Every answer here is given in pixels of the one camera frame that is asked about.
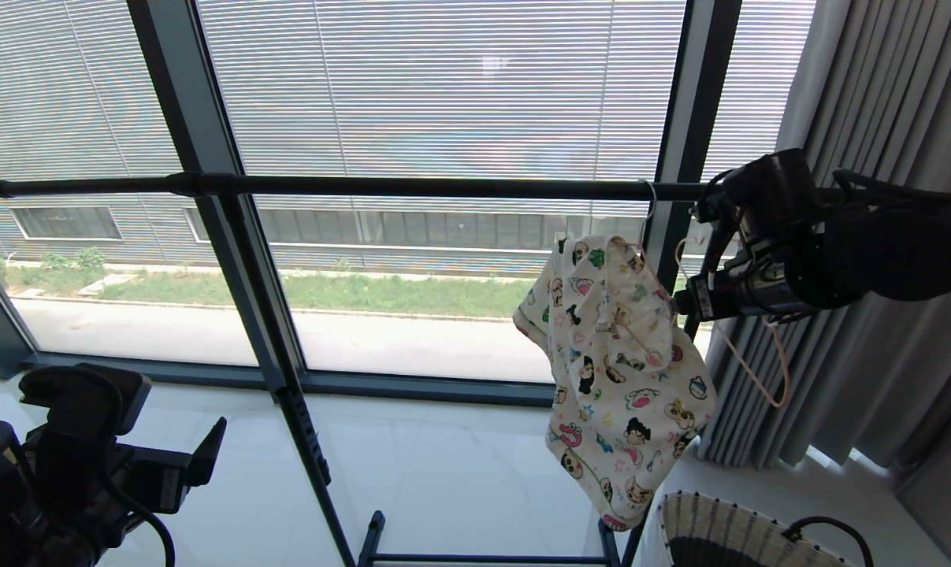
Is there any pink clothes hanger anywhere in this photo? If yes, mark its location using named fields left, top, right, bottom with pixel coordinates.
left=637, top=180, right=661, bottom=261
left=674, top=232, right=793, bottom=410

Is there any window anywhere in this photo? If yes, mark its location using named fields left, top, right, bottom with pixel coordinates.
left=0, top=0, right=819, bottom=406

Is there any black clothes rack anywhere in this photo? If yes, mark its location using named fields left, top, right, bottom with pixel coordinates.
left=0, top=172, right=850, bottom=567

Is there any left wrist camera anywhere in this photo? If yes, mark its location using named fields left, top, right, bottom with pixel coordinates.
left=18, top=362, right=153, bottom=473

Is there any white laundry basket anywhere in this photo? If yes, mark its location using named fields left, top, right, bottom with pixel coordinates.
left=656, top=490, right=876, bottom=567

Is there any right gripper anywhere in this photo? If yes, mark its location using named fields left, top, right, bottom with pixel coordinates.
left=672, top=256, right=819, bottom=324

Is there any beige curtain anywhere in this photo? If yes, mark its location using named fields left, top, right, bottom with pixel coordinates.
left=696, top=0, right=951, bottom=473

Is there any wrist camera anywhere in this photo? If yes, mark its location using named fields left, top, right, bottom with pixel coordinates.
left=692, top=148, right=823, bottom=261
left=18, top=362, right=153, bottom=473

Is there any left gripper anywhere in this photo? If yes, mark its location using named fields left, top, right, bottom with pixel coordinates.
left=113, top=417, right=229, bottom=517

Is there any cream printed garment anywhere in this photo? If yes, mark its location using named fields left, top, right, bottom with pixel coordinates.
left=513, top=235, right=719, bottom=532

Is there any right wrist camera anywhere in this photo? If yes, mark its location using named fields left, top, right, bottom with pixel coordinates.
left=692, top=148, right=823, bottom=261

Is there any black cable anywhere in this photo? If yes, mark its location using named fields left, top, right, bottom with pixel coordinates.
left=97, top=472, right=178, bottom=567

